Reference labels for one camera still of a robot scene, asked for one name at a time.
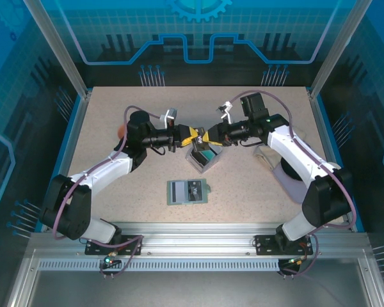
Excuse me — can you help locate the black VIP credit card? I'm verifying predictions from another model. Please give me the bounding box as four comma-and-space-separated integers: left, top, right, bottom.
191, 134, 212, 153
186, 180, 204, 202

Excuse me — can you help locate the clear acrylic card box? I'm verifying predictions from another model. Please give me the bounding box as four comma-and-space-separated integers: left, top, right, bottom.
185, 142, 227, 175

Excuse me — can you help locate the green leather card holder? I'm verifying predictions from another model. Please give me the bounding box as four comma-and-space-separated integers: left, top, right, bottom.
166, 178, 212, 207

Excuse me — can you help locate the grey striped card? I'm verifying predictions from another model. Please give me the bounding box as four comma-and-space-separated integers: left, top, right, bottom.
171, 181, 188, 203

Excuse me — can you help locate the beige cloth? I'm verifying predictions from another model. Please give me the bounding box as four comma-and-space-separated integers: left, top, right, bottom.
253, 129, 311, 170

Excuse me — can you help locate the aluminium front beam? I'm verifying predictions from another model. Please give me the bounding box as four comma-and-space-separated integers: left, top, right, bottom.
28, 222, 371, 260

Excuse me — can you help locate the small controller board with LED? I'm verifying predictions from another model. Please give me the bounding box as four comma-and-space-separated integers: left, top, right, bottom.
286, 255, 308, 268
102, 254, 121, 269

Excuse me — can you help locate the grey metal lower tray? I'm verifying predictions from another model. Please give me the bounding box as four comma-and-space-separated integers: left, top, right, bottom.
6, 249, 384, 307

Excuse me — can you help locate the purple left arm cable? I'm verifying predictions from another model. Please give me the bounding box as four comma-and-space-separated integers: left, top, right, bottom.
52, 104, 167, 279

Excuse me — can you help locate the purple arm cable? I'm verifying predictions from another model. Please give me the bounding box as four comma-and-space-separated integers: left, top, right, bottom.
228, 90, 356, 279
52, 104, 167, 279

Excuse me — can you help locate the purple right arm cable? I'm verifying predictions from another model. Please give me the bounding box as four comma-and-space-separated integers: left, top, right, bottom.
228, 90, 356, 279

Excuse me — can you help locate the aluminium side rail blue trim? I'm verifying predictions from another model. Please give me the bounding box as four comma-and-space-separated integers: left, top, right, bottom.
40, 91, 92, 233
307, 88, 364, 233

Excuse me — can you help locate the aluminium corner post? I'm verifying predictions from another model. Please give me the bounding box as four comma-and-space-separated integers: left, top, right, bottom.
308, 0, 374, 98
21, 0, 92, 98

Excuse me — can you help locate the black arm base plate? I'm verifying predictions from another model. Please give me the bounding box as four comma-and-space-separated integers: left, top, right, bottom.
84, 234, 143, 256
254, 234, 311, 256

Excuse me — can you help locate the slotted grey cable duct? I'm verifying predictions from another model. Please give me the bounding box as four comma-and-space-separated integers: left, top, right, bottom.
37, 258, 284, 273

